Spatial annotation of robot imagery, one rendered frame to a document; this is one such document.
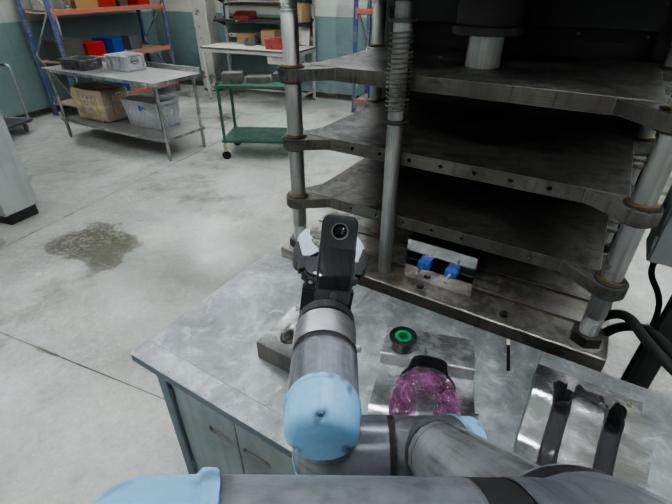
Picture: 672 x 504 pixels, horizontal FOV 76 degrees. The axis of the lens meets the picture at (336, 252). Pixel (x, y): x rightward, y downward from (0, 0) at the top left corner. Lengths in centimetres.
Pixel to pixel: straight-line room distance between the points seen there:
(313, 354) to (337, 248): 14
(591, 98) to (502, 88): 24
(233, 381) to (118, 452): 109
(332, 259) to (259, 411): 80
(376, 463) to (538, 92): 116
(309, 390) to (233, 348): 103
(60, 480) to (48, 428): 32
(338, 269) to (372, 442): 20
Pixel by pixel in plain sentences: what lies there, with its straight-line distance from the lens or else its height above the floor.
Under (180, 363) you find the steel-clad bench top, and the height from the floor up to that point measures 80.
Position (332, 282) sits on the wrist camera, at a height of 148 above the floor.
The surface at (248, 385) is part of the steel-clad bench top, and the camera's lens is 133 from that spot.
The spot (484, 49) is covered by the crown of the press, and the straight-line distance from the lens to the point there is 168.
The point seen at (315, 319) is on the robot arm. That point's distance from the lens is 50.
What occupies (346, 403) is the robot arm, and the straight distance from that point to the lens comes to 43.
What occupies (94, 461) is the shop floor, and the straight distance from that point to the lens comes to 236.
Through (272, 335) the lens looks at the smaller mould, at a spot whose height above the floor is 87.
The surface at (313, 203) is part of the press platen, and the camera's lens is 179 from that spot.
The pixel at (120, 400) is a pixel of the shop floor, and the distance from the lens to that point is 254.
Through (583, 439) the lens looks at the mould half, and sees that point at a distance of 122.
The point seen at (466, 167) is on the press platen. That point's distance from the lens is 149.
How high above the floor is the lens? 180
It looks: 33 degrees down
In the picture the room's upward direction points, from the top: straight up
